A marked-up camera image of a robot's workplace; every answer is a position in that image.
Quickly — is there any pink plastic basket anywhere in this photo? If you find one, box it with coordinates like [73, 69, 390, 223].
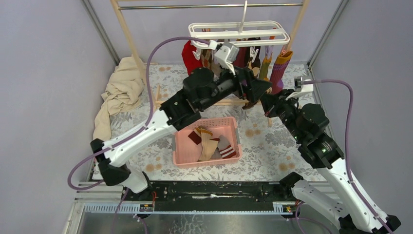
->
[172, 117, 242, 168]

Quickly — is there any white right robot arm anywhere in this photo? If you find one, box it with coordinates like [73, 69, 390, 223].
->
[260, 90, 401, 234]

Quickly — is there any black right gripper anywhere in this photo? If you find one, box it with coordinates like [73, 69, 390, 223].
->
[258, 89, 304, 142]

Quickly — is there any maroon purple striped sock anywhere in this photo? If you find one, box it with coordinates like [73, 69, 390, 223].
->
[233, 47, 250, 68]

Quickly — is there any brown yellow argyle sock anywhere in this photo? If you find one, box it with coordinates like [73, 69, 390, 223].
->
[242, 37, 261, 110]

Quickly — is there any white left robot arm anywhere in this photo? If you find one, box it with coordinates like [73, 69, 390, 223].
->
[91, 67, 271, 200]

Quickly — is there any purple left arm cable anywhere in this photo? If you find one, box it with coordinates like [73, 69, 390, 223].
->
[67, 37, 214, 191]

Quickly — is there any orange beige argyle sock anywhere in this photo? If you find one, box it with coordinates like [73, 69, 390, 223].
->
[201, 49, 214, 71]

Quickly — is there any striped beige maroon sock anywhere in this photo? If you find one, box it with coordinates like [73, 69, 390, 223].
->
[188, 126, 219, 162]

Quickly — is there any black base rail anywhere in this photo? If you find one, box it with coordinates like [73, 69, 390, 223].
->
[123, 172, 303, 213]

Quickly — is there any floral patterned mat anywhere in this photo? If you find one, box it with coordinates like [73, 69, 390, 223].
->
[94, 63, 338, 182]

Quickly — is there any grey maroon striped sock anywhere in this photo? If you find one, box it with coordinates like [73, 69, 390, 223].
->
[217, 135, 236, 159]

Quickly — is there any wooden clothes rack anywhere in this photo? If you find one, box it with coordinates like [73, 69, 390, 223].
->
[110, 0, 310, 127]

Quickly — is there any green orange sock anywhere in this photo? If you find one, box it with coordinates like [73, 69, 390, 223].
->
[258, 55, 272, 81]

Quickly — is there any beige crumpled cloth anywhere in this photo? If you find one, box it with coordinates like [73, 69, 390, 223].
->
[92, 56, 149, 141]

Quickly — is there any red sock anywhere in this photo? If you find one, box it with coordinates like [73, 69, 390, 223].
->
[181, 40, 203, 75]

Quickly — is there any white clip sock hanger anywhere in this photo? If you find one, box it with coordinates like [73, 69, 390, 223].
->
[188, 1, 291, 49]

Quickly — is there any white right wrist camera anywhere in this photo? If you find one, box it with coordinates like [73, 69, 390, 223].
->
[286, 76, 314, 100]

